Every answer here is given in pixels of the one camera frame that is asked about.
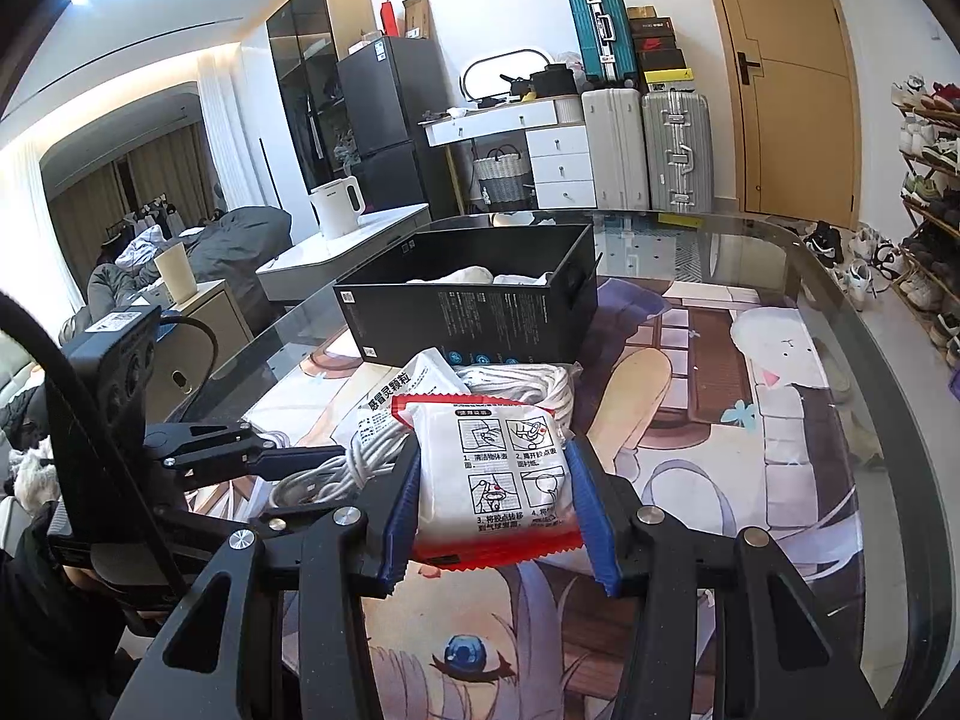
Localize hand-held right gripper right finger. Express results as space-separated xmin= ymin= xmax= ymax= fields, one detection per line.
xmin=564 ymin=436 xmax=882 ymax=720

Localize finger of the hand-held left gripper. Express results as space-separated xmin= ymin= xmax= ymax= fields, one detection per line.
xmin=187 ymin=495 xmax=336 ymax=545
xmin=146 ymin=420 xmax=350 ymax=485

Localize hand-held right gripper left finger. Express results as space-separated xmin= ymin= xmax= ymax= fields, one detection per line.
xmin=131 ymin=439 xmax=422 ymax=720

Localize red and white packet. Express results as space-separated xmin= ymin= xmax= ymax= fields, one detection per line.
xmin=390 ymin=392 xmax=584 ymax=569

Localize black cardboard box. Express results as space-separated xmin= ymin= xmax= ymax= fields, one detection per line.
xmin=334 ymin=223 xmax=601 ymax=365

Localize person's left forearm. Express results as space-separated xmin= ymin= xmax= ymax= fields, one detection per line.
xmin=0 ymin=540 xmax=151 ymax=720

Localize white printed sachet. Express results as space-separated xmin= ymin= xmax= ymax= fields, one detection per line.
xmin=352 ymin=349 xmax=470 ymax=451

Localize beige wooden cabinet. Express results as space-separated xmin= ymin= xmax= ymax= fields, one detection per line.
xmin=150 ymin=279 xmax=256 ymax=421

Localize beige paper bin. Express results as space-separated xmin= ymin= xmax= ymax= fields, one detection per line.
xmin=154 ymin=241 xmax=200 ymax=301

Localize pile of clothes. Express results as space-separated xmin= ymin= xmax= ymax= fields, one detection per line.
xmin=90 ymin=225 xmax=173 ymax=293

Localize printed cartoon desk mat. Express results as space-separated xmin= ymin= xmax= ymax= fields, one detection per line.
xmin=244 ymin=277 xmax=863 ymax=720

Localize white side table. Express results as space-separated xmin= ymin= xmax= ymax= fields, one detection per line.
xmin=255 ymin=202 xmax=432 ymax=301

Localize grey bean bag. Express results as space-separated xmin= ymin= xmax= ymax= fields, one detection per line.
xmin=184 ymin=206 xmax=293 ymax=286

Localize brown curtains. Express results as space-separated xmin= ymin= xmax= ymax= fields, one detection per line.
xmin=49 ymin=124 xmax=211 ymax=241

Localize white electric kettle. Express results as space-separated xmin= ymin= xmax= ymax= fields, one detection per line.
xmin=309 ymin=175 xmax=368 ymax=239

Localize light patterned floor rug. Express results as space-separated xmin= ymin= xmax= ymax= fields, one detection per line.
xmin=600 ymin=229 xmax=706 ymax=278

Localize white sheer curtain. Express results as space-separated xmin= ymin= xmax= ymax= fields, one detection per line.
xmin=196 ymin=49 xmax=263 ymax=211

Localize wicker basket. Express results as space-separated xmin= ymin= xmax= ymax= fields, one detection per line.
xmin=472 ymin=146 xmax=535 ymax=203

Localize black refrigerator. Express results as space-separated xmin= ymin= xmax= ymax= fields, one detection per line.
xmin=336 ymin=35 xmax=458 ymax=222

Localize dark glass cabinet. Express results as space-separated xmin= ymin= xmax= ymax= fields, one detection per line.
xmin=266 ymin=0 xmax=372 ymax=211

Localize white dressing desk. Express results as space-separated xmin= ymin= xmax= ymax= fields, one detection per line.
xmin=420 ymin=97 xmax=597 ymax=211

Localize white suitcase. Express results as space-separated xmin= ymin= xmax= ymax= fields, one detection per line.
xmin=581 ymin=88 xmax=650 ymax=211

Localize group of white sneakers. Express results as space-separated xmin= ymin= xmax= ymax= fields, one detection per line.
xmin=838 ymin=225 xmax=905 ymax=293

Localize silver suitcase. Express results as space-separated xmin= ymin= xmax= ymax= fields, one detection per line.
xmin=641 ymin=88 xmax=713 ymax=215

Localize oval mirror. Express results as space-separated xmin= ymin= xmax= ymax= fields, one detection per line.
xmin=460 ymin=49 xmax=552 ymax=102

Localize black pot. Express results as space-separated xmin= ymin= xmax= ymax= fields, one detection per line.
xmin=529 ymin=64 xmax=575 ymax=98

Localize wooden shoe rack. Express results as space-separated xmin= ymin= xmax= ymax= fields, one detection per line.
xmin=892 ymin=75 xmax=960 ymax=368

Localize wooden door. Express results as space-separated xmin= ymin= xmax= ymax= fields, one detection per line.
xmin=694 ymin=0 xmax=860 ymax=230

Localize teal suitcase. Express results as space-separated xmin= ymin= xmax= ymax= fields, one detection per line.
xmin=566 ymin=0 xmax=640 ymax=91

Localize white power cable bundle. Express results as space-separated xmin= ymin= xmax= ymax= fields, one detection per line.
xmin=268 ymin=424 xmax=421 ymax=511

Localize flat white cord bundle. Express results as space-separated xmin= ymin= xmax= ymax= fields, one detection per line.
xmin=454 ymin=362 xmax=582 ymax=436

